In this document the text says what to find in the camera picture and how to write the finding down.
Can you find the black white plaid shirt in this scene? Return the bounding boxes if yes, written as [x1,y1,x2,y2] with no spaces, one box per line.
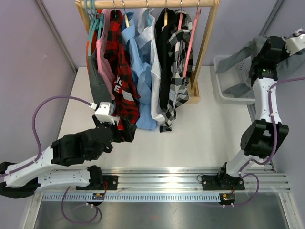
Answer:
[159,10,193,133]

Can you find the pink hanger of grey shirt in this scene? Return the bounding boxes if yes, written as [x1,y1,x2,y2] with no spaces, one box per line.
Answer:
[183,8,202,78]

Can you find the grey shirt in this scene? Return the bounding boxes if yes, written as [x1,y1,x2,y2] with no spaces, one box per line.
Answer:
[216,36,305,87]

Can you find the pink hanger of plaid shirt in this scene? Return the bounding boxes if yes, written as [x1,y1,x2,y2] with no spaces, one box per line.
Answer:
[177,11,183,31]

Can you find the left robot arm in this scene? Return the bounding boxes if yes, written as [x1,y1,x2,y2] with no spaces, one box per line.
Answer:
[0,117,137,199]

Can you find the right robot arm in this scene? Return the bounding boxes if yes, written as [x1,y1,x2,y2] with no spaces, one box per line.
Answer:
[202,36,289,190]

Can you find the red black plaid shirt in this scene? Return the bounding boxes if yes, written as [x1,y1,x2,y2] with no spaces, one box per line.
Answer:
[104,10,140,130]

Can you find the pink shirt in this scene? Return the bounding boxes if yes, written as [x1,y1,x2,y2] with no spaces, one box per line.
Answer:
[96,9,115,100]

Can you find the light blue shirt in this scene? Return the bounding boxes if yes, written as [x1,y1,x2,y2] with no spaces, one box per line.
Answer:
[122,12,158,130]

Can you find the wooden hanger of blue shirt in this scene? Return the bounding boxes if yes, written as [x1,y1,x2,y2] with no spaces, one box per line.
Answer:
[124,14,130,28]

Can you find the teal hanger of white shirt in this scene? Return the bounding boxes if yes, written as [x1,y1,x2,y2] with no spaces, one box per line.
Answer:
[145,10,152,27]

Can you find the dark grey garment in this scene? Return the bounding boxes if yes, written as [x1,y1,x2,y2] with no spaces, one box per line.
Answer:
[87,49,112,104]

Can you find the wooden clothes rack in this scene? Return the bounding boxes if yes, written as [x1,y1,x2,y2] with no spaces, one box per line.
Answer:
[76,0,220,110]

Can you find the orange garment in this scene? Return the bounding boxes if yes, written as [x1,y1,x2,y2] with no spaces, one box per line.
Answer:
[86,30,97,57]

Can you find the teal hangers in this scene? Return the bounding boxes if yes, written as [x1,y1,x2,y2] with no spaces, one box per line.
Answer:
[84,0,105,57]

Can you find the white plastic basket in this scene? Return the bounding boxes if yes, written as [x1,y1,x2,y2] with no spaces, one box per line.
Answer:
[215,57,255,105]

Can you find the floor purple cable left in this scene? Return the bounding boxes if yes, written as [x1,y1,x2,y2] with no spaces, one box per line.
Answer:
[61,187,103,225]

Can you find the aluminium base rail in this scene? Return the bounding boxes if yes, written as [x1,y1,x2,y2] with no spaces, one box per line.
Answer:
[42,165,291,202]

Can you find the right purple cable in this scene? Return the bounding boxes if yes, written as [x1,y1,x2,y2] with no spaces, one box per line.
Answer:
[238,76,305,207]

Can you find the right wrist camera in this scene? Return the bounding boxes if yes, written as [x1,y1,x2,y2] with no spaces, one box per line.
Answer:
[285,28,305,56]

